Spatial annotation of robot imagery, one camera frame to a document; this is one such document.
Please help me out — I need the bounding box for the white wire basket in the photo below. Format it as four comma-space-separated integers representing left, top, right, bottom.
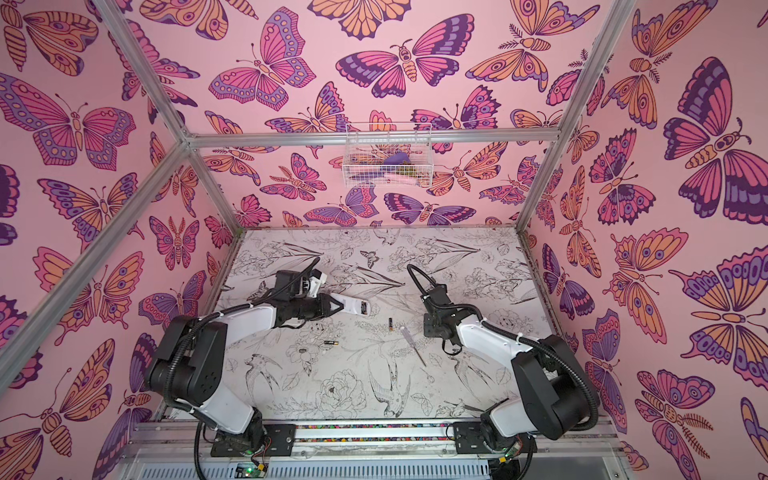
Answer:
340, 122, 434, 189

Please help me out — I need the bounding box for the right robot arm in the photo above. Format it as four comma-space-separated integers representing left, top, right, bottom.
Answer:
420, 284, 600, 450

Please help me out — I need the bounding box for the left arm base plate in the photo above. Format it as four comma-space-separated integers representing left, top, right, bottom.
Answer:
210, 424, 297, 457

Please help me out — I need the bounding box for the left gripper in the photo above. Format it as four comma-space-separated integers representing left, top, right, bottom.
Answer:
288, 294, 345, 320

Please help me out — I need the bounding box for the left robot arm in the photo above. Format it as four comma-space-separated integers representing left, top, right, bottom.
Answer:
144, 267, 362, 435

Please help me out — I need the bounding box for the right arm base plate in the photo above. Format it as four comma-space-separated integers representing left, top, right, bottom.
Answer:
449, 421, 531, 457

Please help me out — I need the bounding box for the screwdriver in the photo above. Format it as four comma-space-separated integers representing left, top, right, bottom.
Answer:
400, 326, 427, 368

